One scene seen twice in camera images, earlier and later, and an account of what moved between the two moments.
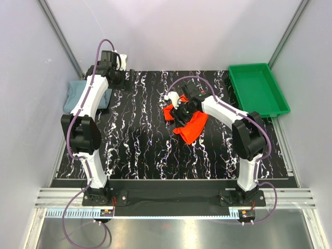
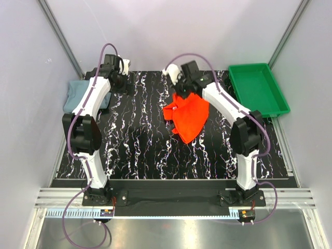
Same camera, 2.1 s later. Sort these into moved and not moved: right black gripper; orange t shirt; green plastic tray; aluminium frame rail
Moved: right black gripper
Not moved: aluminium frame rail; green plastic tray; orange t shirt
